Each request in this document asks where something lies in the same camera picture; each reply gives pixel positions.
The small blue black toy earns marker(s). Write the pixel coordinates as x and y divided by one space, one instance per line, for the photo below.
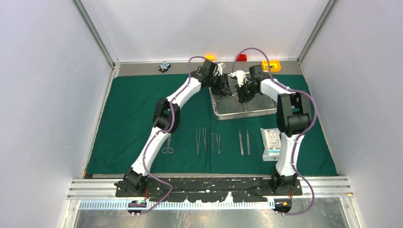
164 66

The yellow toy block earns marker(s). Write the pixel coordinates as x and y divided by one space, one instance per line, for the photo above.
272 65

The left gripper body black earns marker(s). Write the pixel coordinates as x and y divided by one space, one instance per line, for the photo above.
217 85

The steel scissors blade pair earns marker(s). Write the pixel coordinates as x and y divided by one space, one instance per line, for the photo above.
168 149

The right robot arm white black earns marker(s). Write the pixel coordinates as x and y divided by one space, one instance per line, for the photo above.
293 117

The metal mesh tray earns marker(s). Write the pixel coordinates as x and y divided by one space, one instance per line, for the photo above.
228 107

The long steel forceps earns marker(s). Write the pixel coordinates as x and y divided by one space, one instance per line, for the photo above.
198 135

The aluminium frame rail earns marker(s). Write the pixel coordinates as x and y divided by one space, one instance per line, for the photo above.
85 189

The green surgical cloth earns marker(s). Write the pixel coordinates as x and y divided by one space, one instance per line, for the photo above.
126 125

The orange toy brick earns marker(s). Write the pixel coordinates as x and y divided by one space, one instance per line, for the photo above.
210 57

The steel spatula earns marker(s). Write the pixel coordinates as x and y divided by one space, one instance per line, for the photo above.
204 131

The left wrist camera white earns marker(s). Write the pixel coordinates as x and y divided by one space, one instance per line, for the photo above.
220 68

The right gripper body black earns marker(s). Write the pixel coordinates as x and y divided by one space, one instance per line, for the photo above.
246 90

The white paper packet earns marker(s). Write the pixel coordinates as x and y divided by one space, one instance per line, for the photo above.
272 143

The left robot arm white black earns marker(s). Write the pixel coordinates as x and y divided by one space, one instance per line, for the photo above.
166 120

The steel scalpel handle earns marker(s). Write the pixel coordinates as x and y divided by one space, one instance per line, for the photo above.
241 143
248 142

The thin steel tweezers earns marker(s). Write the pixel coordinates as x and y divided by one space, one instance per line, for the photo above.
218 140

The red toy brick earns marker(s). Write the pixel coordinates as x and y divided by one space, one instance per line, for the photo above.
242 58

